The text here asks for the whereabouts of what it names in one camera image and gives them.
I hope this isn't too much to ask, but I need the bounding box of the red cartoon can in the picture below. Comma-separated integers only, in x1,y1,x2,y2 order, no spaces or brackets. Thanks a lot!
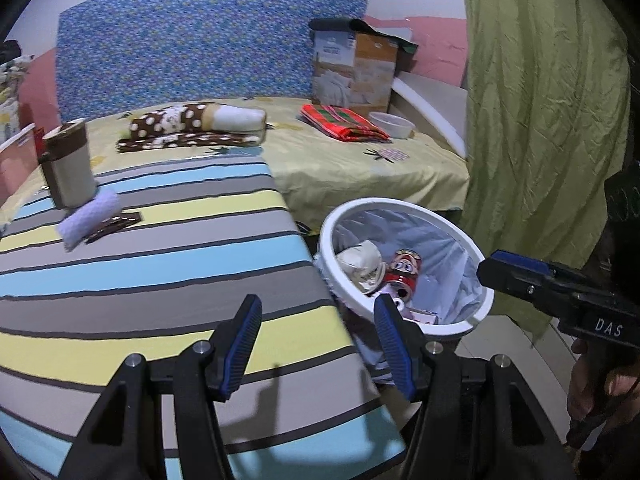
383,249,422,301

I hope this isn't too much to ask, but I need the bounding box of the beige paper bag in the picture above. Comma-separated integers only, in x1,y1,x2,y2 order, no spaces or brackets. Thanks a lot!
336,240,386,295

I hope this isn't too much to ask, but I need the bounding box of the brown snack wrapper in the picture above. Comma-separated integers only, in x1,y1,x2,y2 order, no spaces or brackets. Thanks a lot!
85,211,142,244

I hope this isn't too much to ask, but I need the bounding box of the pink milk carton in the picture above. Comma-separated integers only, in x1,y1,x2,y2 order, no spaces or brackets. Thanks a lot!
394,298,439,325

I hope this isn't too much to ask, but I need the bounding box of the grey trash bag liner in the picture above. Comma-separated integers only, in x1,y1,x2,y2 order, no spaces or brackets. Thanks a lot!
313,207,486,386

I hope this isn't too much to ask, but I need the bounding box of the person right hand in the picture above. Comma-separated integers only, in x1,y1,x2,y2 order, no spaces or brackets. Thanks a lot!
567,339,639,428

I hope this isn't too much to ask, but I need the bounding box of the striped table cloth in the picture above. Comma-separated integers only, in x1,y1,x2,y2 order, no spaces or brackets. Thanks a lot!
1,157,405,479

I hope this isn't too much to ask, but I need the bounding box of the green curtain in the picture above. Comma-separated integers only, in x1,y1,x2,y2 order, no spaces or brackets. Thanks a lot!
458,0,633,338

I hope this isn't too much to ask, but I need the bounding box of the yellow bed sheet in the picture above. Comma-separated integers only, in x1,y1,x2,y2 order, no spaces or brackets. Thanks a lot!
86,98,469,229

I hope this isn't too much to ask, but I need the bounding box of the white plastic bowl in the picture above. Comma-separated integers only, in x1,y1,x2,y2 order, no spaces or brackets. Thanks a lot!
369,112,414,140

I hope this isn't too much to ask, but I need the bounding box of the brown polka dot blanket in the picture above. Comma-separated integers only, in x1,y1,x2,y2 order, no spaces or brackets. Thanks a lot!
116,102,268,153

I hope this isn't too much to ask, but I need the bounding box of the red plaid folded cloth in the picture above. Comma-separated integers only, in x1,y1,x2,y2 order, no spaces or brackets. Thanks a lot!
300,104,390,143

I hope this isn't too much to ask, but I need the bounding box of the brown white mug tumbler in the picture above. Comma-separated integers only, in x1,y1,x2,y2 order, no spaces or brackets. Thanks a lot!
41,118,98,210

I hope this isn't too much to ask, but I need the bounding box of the bedding cardboard box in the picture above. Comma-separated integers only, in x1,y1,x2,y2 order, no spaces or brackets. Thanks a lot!
308,18,418,116

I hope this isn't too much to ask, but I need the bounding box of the pink storage box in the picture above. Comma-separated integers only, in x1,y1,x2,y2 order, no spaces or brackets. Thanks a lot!
0,124,44,205

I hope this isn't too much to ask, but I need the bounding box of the blue patterned headboard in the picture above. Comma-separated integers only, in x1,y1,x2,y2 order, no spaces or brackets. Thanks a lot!
55,0,368,120

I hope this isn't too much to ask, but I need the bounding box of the pineapple print bedding pile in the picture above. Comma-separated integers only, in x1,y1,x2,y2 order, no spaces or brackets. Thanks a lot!
0,55,34,142

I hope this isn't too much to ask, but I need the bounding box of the black bag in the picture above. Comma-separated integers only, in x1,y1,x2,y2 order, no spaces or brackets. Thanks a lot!
0,40,22,64

